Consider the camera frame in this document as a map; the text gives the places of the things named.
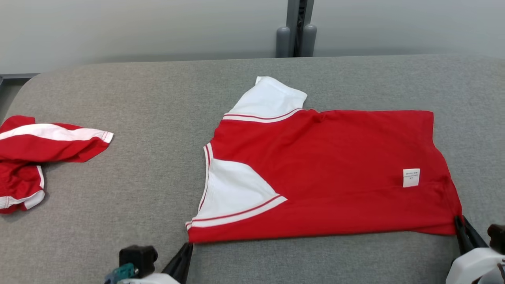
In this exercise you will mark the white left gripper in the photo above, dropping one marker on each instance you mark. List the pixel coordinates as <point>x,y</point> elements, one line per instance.
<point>150,279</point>

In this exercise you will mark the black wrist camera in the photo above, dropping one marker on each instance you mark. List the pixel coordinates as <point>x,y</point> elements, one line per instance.
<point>498,236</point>
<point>136,258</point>

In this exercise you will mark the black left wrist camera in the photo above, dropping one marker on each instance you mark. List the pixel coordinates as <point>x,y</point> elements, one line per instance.
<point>136,258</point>

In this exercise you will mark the red shirt with white sleeves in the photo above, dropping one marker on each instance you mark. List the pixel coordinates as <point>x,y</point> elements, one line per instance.
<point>335,165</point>

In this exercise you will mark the grey partition base rail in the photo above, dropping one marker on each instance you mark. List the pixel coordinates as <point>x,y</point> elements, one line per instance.
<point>19,75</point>

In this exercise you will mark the red shorts with white stripe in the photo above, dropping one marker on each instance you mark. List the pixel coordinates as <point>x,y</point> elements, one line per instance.
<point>39,146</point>

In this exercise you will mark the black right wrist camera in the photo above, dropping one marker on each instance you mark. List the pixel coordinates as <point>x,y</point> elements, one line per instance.
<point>498,236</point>

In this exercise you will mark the grey metal partition post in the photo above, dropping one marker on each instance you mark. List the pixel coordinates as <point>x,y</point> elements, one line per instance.
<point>296,31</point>

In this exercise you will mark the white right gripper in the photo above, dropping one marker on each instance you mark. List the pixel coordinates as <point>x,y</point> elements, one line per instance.
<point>473,268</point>

